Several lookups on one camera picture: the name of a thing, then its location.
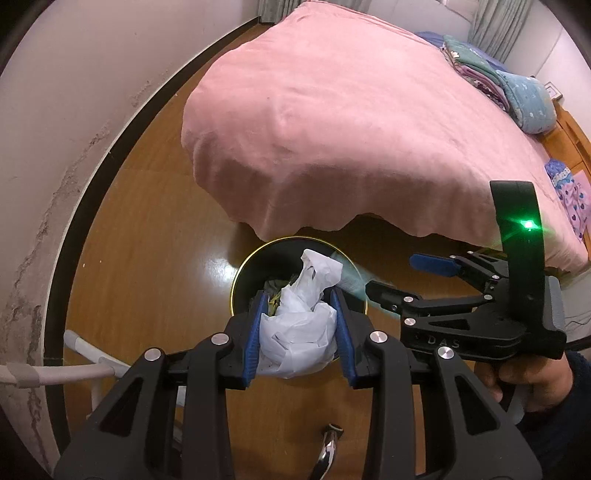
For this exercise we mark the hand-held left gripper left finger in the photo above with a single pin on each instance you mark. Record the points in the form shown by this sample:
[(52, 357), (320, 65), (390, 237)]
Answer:
[(253, 341)]

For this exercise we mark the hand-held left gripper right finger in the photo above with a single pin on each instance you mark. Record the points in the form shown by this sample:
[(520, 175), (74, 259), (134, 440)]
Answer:
[(344, 341)]

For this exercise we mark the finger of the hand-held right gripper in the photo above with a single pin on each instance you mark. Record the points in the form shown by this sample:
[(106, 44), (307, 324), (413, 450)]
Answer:
[(383, 295), (429, 263)]

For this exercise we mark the white plastic bag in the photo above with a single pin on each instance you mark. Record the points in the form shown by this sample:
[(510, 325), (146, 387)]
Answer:
[(295, 332)]

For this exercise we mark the black bin with gold rim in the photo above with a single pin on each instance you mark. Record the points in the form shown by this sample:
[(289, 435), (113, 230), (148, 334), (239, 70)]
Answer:
[(258, 272)]

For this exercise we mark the person's right forearm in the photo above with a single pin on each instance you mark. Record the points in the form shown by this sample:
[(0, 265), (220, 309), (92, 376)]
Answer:
[(558, 438)]

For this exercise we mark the person's right hand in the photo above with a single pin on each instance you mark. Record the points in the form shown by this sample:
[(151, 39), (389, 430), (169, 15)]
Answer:
[(545, 378)]

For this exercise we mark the greenish crumpled wrapper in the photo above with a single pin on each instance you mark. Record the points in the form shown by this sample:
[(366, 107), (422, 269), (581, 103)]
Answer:
[(277, 300)]

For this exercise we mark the chrome metal leg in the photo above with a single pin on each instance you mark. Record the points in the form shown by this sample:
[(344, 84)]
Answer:
[(328, 447)]

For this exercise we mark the pink covered bed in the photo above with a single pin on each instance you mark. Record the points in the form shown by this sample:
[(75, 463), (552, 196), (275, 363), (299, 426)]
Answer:
[(346, 115)]

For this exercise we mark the wooden headboard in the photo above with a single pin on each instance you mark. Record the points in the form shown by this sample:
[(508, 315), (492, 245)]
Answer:
[(568, 138)]

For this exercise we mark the teal printed pillow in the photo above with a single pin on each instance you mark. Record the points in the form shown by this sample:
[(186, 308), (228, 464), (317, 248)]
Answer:
[(526, 101)]

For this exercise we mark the stack of folded clothes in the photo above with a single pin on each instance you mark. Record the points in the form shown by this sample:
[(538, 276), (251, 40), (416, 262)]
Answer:
[(471, 69)]

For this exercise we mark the blue cloth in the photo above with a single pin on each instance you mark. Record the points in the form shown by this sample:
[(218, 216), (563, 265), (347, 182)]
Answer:
[(429, 38)]

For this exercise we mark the grey green curtain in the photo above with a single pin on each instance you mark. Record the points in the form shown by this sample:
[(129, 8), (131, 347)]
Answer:
[(498, 27)]

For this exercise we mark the white tube frame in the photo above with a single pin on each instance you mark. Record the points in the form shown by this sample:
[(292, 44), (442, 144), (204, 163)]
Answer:
[(78, 369)]

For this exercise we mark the small picture frame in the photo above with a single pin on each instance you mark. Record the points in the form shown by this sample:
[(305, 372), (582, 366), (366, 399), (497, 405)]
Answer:
[(553, 91)]

